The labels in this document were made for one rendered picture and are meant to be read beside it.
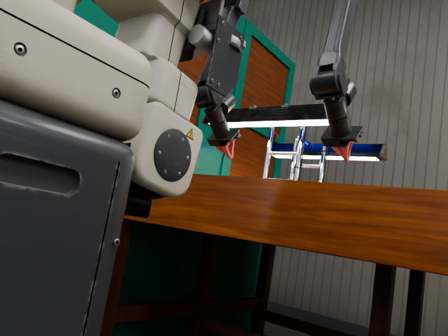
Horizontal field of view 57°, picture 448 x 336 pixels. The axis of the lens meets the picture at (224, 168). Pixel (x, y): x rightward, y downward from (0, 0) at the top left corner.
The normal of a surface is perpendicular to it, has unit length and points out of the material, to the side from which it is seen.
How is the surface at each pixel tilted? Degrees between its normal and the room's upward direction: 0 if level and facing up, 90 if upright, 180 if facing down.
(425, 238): 90
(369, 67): 90
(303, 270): 90
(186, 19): 90
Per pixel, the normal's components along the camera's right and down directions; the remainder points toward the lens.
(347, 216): -0.58, -0.22
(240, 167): 0.80, 0.04
